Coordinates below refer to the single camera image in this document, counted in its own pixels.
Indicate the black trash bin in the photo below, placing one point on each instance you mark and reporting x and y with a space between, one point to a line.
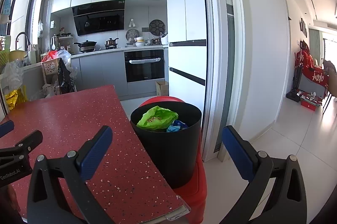
173 153

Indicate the cardboard box on floor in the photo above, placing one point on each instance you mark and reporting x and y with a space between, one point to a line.
162 88

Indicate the grey lower cabinets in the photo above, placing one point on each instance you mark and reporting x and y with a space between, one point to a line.
107 67

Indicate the steel pot on stove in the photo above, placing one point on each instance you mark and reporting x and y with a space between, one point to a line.
111 43

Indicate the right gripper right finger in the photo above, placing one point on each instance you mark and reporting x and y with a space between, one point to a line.
275 192

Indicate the clear plastic bag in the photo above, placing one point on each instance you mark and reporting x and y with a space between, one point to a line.
12 76

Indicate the white refrigerator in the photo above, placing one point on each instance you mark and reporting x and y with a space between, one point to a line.
187 50

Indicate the green snack bag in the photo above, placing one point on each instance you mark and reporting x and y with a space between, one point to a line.
157 118

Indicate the gold foil bag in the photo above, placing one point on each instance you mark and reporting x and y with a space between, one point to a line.
16 97

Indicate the black built-in oven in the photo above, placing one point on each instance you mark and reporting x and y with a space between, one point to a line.
144 65

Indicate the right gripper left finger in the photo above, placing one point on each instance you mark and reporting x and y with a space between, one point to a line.
58 192

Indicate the red plastic stool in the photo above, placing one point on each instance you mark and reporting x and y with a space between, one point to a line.
194 192

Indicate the blue white plastic bag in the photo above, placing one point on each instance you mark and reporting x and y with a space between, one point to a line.
176 126

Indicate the red banner object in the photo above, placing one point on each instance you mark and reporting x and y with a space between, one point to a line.
310 82

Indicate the black garbage bag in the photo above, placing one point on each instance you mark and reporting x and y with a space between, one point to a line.
64 79

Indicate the black wok on stove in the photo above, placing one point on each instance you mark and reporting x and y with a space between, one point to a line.
86 47

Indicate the black range hood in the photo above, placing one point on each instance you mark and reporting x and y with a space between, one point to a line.
99 17

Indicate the black kitchen faucet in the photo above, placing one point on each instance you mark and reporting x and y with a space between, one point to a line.
25 41

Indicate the person's hand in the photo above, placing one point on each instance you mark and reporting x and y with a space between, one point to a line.
331 72

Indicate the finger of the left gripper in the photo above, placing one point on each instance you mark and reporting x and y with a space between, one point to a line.
6 127

